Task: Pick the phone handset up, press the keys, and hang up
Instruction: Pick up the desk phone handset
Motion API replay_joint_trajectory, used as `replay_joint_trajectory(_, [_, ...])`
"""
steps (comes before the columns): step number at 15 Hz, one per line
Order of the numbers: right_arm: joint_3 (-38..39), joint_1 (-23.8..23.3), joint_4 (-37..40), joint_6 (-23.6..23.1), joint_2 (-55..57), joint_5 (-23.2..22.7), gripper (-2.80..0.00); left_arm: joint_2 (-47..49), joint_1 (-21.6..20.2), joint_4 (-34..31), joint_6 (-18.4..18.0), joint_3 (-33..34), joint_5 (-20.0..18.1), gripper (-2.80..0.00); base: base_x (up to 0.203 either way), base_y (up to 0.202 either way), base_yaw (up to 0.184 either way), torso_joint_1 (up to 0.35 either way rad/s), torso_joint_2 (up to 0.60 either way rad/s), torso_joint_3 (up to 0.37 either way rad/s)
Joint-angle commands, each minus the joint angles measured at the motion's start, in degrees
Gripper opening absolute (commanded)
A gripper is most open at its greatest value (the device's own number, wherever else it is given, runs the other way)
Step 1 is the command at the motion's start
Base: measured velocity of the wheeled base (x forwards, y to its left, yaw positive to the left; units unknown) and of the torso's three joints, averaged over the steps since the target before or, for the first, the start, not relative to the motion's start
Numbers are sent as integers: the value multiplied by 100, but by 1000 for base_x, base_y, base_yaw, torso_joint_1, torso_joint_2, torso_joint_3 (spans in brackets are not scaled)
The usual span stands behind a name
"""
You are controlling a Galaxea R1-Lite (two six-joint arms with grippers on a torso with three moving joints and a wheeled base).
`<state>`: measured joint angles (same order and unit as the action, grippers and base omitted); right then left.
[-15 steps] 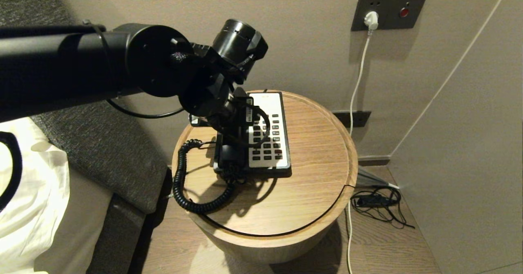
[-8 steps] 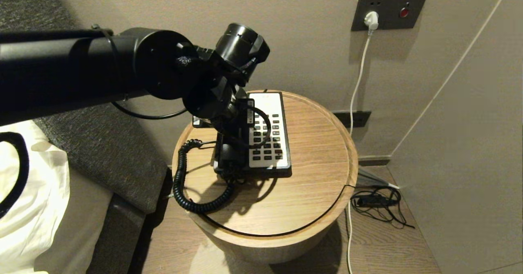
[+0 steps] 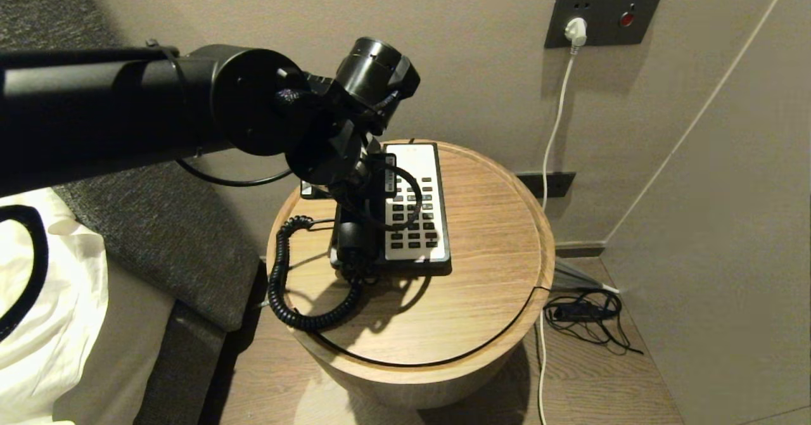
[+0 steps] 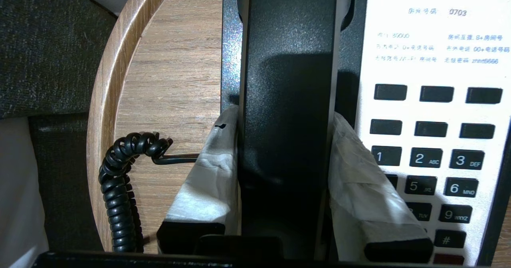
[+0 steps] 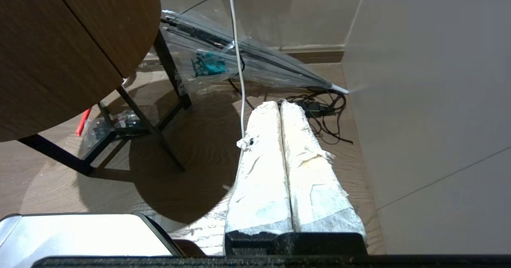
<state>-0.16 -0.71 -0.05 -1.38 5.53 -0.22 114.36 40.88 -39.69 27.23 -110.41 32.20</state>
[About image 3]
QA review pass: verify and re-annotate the grey fabric bed headboard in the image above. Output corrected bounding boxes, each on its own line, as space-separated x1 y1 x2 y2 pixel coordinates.
0 0 268 333

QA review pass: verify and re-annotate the black adapter with tangled cable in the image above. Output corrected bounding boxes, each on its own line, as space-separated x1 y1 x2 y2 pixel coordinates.
543 289 644 355

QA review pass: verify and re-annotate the white pillow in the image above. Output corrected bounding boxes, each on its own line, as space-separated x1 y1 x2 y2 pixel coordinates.
0 187 110 425

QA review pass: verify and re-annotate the black and white desk telephone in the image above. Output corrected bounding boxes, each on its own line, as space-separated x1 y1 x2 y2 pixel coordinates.
329 141 452 279

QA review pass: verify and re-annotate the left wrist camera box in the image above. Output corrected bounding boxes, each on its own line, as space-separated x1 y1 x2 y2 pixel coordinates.
379 153 397 196

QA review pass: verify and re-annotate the beige bed sheet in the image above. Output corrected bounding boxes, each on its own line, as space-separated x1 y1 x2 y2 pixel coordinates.
54 257 177 425

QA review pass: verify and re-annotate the white power cable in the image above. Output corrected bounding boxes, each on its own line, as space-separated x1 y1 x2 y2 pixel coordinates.
537 48 579 425

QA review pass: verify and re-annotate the white power plug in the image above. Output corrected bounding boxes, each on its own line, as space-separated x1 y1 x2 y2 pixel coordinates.
564 18 589 56

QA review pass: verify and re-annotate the dark grey wall socket panel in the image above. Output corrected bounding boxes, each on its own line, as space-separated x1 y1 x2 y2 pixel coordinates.
544 0 665 49

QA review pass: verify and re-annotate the transparent folded umbrella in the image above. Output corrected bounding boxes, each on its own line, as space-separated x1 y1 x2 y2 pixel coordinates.
551 258 622 295

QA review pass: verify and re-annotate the round wooden side table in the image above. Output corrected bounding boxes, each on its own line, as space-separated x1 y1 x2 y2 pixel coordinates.
266 139 556 410

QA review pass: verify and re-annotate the black telephone cord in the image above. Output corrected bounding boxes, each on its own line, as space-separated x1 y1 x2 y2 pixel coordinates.
267 215 366 333

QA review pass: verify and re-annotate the dark low wall plate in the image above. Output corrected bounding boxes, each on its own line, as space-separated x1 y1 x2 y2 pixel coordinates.
514 172 577 200

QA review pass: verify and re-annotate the wooden baseboard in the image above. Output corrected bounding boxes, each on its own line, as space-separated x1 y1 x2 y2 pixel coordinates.
554 241 607 260

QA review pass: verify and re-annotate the dark grey bed frame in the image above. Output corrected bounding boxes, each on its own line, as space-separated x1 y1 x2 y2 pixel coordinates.
132 298 230 425

